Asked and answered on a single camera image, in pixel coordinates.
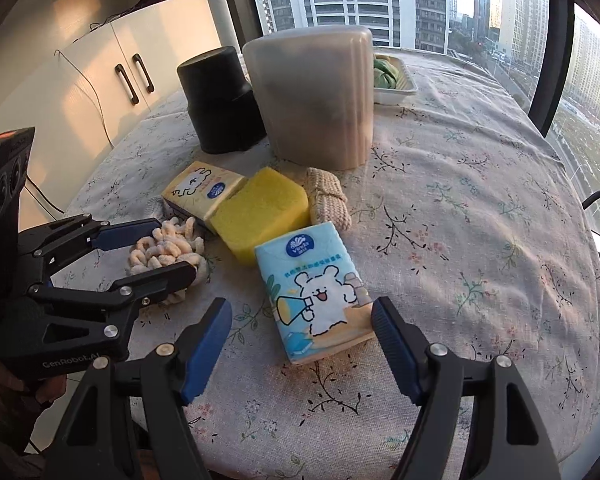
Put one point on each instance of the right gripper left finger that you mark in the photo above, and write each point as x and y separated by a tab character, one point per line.
95	438

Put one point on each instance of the white plastic tray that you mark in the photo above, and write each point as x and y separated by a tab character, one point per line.
396	97

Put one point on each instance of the yellow tissue pack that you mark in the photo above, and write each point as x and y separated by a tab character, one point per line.
200	189

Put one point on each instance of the green crumpled cloth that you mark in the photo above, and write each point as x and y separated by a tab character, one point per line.
387	74

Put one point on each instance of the cream chenille mop pad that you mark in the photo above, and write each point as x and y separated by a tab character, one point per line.
174	242

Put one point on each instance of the large yellow sponge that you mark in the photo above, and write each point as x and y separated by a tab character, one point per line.
269	205

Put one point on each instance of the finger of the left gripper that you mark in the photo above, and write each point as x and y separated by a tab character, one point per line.
77	323
46	249

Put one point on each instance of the floral tablecloth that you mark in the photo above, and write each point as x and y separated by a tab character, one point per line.
465	217

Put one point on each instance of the black cabinet handle lower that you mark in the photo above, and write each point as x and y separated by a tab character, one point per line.
127	84

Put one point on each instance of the translucent white container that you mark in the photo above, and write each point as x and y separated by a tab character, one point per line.
314	87

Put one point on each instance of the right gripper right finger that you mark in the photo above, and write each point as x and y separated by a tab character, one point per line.
507	438

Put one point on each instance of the blue tissue pack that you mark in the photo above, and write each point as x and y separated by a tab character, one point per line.
320	304

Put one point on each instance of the black cylindrical container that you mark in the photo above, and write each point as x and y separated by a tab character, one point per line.
220	102

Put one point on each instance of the beige knitted cloth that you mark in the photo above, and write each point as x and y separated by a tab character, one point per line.
327	202

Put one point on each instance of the person left hand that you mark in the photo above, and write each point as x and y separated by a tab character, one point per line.
22	405

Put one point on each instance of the cream cabinet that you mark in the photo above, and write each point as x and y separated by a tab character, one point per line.
78	106

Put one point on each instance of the black cabinet handle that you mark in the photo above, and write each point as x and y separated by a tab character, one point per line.
127	84
142	70

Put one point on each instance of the black cabinet handle upper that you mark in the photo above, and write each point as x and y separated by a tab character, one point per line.
142	70

